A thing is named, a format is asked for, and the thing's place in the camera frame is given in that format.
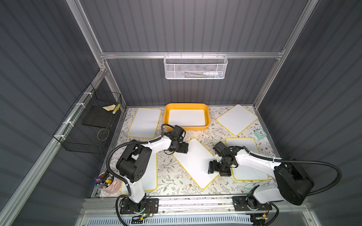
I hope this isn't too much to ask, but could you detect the black wire basket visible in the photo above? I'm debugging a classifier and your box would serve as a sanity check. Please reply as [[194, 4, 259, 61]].
[[53, 85, 122, 154]]

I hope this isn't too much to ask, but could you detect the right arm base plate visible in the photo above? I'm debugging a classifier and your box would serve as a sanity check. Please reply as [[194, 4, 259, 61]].
[[232, 196, 273, 212]]

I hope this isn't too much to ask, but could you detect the pink pen cup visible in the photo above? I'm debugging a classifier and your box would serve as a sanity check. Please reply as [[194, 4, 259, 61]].
[[94, 169, 122, 195]]

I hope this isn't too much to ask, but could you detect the black pad in basket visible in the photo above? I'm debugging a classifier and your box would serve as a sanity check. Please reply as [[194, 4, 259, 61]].
[[82, 106, 116, 129]]

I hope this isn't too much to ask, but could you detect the yellow sticky note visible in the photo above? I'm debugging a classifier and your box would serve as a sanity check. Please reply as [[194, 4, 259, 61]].
[[103, 105, 116, 111]]

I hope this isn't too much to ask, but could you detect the floral table mat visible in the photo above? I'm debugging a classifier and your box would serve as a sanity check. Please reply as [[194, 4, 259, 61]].
[[97, 105, 295, 197]]

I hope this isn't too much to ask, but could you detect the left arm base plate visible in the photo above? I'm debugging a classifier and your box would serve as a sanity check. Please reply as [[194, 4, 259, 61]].
[[118, 198, 159, 215]]

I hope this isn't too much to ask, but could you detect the small teal clock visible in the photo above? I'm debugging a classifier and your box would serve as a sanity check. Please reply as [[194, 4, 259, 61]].
[[254, 129, 268, 139]]

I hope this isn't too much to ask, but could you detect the white wire mesh basket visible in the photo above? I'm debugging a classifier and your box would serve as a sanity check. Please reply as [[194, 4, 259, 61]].
[[163, 53, 228, 80]]

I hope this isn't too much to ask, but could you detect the whiteboard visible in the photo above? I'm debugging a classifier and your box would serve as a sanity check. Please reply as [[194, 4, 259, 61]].
[[216, 105, 258, 136], [127, 108, 161, 139], [120, 152, 158, 195], [168, 109, 206, 127], [173, 138, 219, 190], [225, 138, 269, 181]]

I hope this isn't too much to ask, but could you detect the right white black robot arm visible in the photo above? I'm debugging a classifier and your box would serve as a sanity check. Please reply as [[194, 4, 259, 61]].
[[208, 142, 342, 211]]

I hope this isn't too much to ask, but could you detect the white marker in basket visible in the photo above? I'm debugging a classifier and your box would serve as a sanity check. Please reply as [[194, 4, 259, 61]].
[[203, 71, 223, 78]]

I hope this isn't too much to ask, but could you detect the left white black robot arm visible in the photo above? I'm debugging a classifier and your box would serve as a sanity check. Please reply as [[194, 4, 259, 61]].
[[106, 124, 189, 204]]

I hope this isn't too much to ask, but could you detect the aluminium rail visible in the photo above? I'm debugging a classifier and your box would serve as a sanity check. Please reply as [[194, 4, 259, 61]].
[[81, 193, 309, 215]]

